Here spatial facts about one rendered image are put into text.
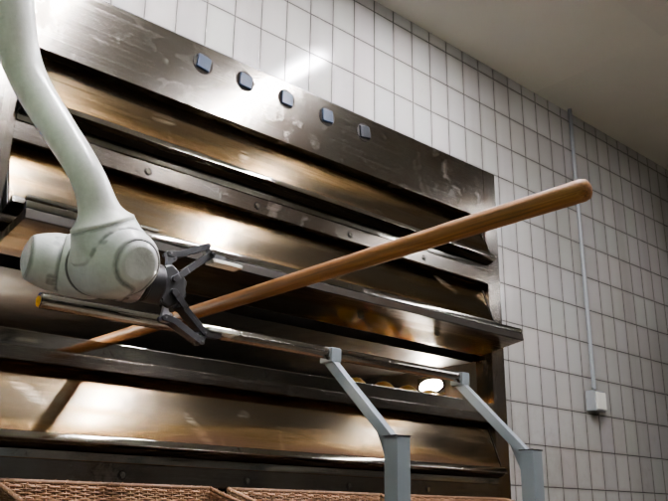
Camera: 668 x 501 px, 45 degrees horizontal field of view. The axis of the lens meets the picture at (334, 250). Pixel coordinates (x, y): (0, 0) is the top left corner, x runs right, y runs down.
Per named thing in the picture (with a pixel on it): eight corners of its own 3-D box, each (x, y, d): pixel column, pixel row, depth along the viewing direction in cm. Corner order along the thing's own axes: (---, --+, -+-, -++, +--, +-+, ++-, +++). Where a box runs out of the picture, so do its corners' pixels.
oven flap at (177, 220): (4, 212, 183) (4, 147, 194) (491, 332, 295) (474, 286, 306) (11, 200, 181) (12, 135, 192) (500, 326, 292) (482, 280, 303)
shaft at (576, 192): (597, 202, 101) (595, 180, 102) (584, 196, 100) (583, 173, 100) (54, 364, 225) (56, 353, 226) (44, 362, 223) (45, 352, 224)
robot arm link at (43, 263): (91, 303, 145) (123, 304, 135) (6, 287, 136) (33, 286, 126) (103, 246, 147) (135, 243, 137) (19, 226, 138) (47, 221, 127)
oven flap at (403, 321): (25, 217, 172) (-10, 250, 185) (524, 340, 283) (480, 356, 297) (25, 207, 173) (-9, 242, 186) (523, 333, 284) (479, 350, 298)
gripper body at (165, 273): (131, 262, 150) (175, 272, 156) (127, 306, 147) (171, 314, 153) (151, 253, 144) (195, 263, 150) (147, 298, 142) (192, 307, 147)
